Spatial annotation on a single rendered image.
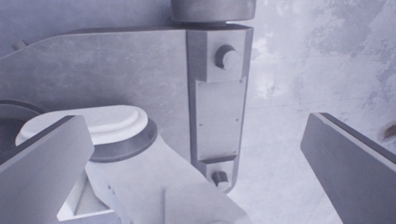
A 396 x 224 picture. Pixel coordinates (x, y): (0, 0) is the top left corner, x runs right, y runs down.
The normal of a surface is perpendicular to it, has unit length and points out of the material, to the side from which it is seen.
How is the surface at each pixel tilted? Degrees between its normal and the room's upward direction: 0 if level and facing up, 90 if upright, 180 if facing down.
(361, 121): 0
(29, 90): 0
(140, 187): 90
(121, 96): 0
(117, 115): 90
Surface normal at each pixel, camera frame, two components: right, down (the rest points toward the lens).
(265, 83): 0.19, 0.47
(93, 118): -0.01, -0.88
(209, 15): -0.12, 0.50
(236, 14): 0.40, 0.46
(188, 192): -0.10, -0.99
